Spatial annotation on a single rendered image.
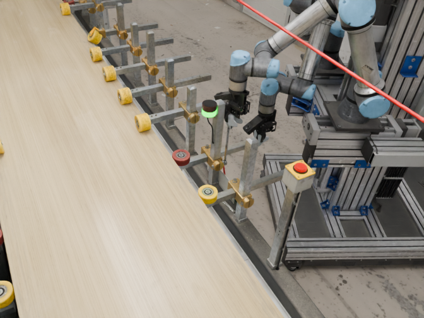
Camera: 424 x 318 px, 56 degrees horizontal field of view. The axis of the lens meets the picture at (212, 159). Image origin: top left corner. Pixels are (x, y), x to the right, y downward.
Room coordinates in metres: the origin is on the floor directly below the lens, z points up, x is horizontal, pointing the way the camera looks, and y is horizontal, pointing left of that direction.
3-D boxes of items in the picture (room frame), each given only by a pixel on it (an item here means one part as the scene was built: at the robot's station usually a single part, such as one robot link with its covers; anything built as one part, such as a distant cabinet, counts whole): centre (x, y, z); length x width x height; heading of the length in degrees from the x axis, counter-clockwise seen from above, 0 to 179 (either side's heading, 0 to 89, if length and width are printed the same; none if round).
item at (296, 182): (0.94, -0.28, 1.18); 0.07 x 0.07 x 0.08; 32
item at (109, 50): (2.27, 0.52, 0.95); 0.50 x 0.04 x 0.04; 122
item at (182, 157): (1.33, 0.14, 0.85); 0.08 x 0.08 x 0.11
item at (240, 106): (1.43, -0.09, 1.15); 0.09 x 0.08 x 0.12; 52
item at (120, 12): (2.44, 0.64, 0.90); 0.03 x 0.03 x 0.48; 32
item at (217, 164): (1.39, 0.00, 0.85); 0.13 x 0.06 x 0.05; 32
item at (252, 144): (1.16, -0.14, 0.91); 0.03 x 0.03 x 0.48; 32
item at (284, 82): (1.64, -0.29, 1.12); 0.11 x 0.11 x 0.08; 67
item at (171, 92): (1.82, 0.26, 0.95); 0.13 x 0.06 x 0.05; 32
